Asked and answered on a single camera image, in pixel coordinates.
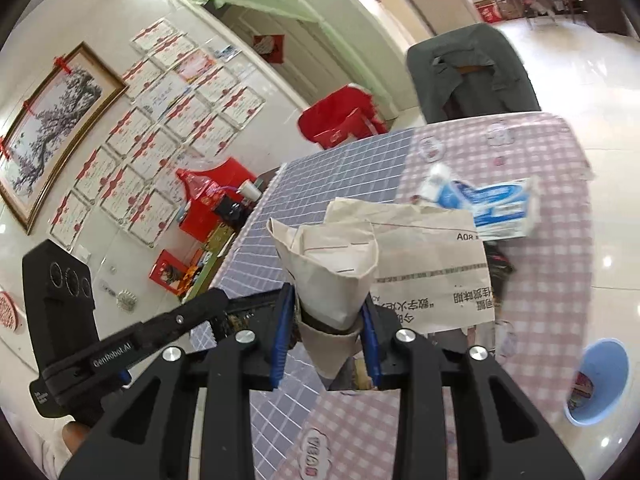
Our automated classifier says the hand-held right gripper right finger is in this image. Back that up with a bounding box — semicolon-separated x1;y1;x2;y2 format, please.
362;302;586;480

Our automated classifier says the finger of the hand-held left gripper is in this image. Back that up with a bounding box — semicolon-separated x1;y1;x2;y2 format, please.
132;289;231;357

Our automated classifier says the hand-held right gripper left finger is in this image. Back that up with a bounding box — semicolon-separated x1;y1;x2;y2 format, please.
59;284;301;480

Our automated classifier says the newspaper cone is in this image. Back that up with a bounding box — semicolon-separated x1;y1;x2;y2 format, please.
266;216;381;378

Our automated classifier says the blue and white carton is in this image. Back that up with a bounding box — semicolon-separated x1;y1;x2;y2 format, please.
440;176;540;242

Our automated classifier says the light blue plastic bin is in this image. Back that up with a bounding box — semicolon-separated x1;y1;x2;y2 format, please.
564;338;630;427

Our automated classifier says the person's left forearm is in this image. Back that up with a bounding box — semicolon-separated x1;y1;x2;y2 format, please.
30;420;103;480

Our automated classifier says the red printed box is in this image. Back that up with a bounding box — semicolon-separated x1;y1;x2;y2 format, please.
149;249;201;295

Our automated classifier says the flat newspaper sheet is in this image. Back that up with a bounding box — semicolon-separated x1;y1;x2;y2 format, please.
324;198;497;335

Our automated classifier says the red gift box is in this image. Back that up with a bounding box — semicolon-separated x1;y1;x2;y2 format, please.
175;156;258;243

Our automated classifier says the small black device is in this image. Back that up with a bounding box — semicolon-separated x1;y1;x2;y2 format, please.
216;196;251;223

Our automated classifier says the dark snack wrapper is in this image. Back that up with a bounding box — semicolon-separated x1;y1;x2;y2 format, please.
482;240;516;306

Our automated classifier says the grey grid tablecloth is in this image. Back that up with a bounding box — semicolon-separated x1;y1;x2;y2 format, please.
190;127;416;480

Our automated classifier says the small white plastic cup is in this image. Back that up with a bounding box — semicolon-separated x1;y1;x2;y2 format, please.
417;162;453;206

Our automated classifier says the pink checked tablecloth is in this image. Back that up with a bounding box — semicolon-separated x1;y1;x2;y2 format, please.
272;112;598;480

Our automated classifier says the framed tree painting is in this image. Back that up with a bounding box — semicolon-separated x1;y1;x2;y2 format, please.
0;41;128;236

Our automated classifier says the dark printed wrapper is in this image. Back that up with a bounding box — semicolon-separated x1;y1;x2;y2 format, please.
567;371;596;411

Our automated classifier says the red paper bag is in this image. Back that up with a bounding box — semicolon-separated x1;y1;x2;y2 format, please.
299;105;386;150

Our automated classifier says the red garment with white trim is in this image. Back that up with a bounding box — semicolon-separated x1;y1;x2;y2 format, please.
312;84;375;116

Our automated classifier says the red door decoration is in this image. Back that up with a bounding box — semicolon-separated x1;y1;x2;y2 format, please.
252;34;286;65

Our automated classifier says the grey jacket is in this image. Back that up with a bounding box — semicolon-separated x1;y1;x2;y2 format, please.
406;24;543;125

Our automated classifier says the red cardboard box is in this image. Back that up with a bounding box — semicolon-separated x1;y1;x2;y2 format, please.
474;0;506;23

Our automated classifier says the dark wood cabinet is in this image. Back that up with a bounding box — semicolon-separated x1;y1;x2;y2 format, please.
575;0;636;36

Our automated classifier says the red round wall ornament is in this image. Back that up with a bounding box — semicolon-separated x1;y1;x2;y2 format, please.
0;290;25;333

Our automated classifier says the group of wall certificates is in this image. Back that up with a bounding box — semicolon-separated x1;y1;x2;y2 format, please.
49;17;266;253

